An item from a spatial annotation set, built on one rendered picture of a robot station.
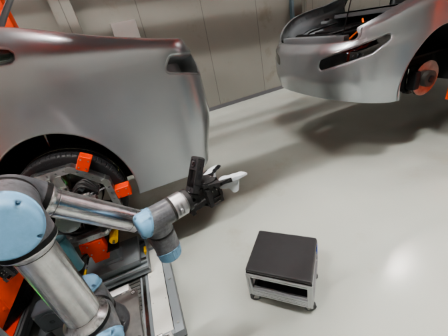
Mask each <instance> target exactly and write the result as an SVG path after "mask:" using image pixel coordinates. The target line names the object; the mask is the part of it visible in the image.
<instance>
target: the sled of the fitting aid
mask: <svg viewBox="0 0 448 336"><path fill-rule="evenodd" d="M139 248H140V256H141V264H139V265H136V266H134V267H132V268H129V269H127V270H124V271H122V272H120V273H117V274H114V275H112V276H110V277H107V278H105V279H102V282H103V283H104V285H105V286H106V288H107V289H111V288H113V287H116V286H118V285H120V284H123V283H125V282H128V281H130V280H132V279H135V278H137V277H140V276H142V275H144V274H146V273H149V272H151V263H150V257H149V248H148V242H147V240H146V239H143V238H142V237H140V238H139ZM88 263H89V257H88V258H87V262H86V266H85V270H84V274H83V275H86V274H87V268H88Z"/></svg>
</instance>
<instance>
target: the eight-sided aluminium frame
mask: <svg viewBox="0 0 448 336"><path fill-rule="evenodd" d="M70 173H71V174H74V175H77V176H80V177H83V178H86V179H89V180H92V181H95V182H98V183H101V184H104V186H105V188H106V190H107V192H108V194H109V196H110V198H111V200H112V202H113V203H116V204H119V205H123V203H122V200H121V198H120V199H119V198H118V197H117V195H116V192H115V186H114V184H113V182H112V179H111V178H110V176H108V175H106V174H102V173H100V172H97V171H94V170H91V169H89V172H85V171H80V170H76V164H74V163H68V164H66V165H62V166H59V167H56V168H53V169H49V170H46V171H42V172H40V173H36V174H33V175H31V176H30V177H32V178H36V179H40V180H42V181H46V180H48V179H49V180H50V179H54V178H56V177H58V176H63V175H67V174H70ZM108 230H109V232H108V233H107V234H105V235H102V234H101V233H100V229H99V228H98V229H94V230H92V231H89V232H87V233H84V234H81V235H78V236H76V237H74V236H70V235H66V237H67V238H68V240H69V241H70V242H71V244H72V246H73V247H78V246H79V245H82V244H84V243H88V242H90V241H93V240H96V239H98V238H101V237H104V236H106V235H108V234H109V233H110V232H111V229H110V228H108Z"/></svg>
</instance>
